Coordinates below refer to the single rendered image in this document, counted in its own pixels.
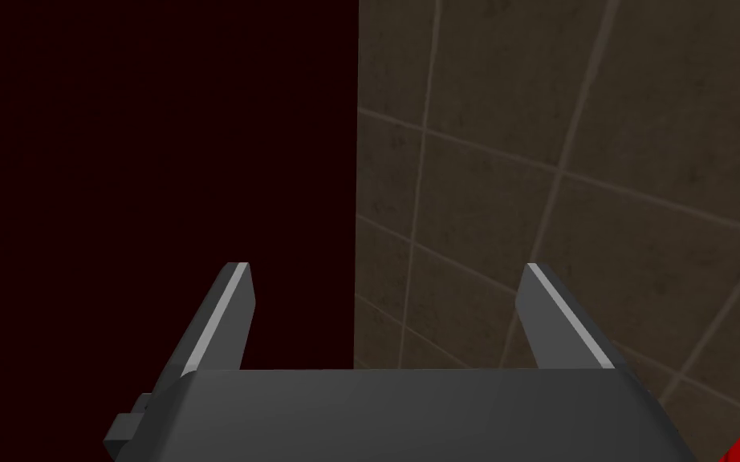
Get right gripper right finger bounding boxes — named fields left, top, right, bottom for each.
left=514, top=261, right=630, bottom=373

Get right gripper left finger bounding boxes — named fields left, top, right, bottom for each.
left=153, top=261, right=257, bottom=394

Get dark red cabinet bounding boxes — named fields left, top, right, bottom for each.
left=0, top=0, right=361, bottom=462

